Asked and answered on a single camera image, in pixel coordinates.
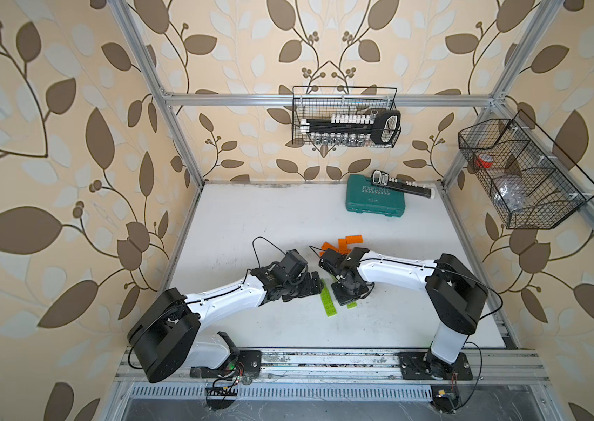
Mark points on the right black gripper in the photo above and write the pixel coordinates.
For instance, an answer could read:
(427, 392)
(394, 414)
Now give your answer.
(339, 298)

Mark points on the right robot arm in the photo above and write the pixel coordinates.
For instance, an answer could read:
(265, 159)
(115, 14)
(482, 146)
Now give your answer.
(457, 296)

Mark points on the socket rail on case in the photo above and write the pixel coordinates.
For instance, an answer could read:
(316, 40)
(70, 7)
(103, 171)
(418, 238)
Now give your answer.
(382, 179)

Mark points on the orange brick top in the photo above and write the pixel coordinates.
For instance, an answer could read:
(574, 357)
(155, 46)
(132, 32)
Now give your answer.
(354, 240)

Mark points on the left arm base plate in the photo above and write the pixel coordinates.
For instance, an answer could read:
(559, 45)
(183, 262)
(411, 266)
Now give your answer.
(245, 363)

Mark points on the right wire basket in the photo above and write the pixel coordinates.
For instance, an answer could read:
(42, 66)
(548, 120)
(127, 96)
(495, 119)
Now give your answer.
(556, 184)

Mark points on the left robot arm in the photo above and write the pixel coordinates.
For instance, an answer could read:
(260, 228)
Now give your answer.
(165, 338)

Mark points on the green brick lowest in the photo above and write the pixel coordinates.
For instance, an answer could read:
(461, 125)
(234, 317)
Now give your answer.
(330, 309)

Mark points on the wire basket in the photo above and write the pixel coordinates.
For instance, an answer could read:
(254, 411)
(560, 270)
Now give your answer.
(556, 184)
(321, 102)

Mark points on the green tool case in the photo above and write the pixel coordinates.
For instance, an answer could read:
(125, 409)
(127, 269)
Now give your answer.
(363, 197)

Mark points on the back wire basket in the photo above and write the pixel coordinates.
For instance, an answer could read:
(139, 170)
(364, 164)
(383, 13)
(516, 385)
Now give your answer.
(321, 102)

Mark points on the socket rail in basket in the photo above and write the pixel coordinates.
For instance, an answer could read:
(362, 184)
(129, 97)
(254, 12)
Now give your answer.
(377, 129)

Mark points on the clear plastic bag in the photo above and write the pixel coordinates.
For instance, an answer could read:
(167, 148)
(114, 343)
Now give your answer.
(510, 194)

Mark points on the aluminium front rail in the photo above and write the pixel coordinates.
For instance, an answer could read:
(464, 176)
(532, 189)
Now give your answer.
(482, 366)

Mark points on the orange brick centre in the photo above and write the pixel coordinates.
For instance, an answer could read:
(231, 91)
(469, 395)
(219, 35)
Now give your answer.
(343, 246)

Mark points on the orange brick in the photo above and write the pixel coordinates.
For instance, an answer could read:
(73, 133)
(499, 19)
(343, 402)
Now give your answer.
(327, 246)
(354, 240)
(343, 246)

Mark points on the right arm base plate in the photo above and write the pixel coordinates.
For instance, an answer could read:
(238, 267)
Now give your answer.
(424, 366)

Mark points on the orange brick upper left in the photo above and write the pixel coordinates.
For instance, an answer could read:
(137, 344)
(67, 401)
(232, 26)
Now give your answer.
(327, 246)

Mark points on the red tape roll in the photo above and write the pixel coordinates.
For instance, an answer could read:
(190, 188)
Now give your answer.
(484, 161)

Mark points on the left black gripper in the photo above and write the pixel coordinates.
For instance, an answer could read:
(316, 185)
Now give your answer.
(307, 289)

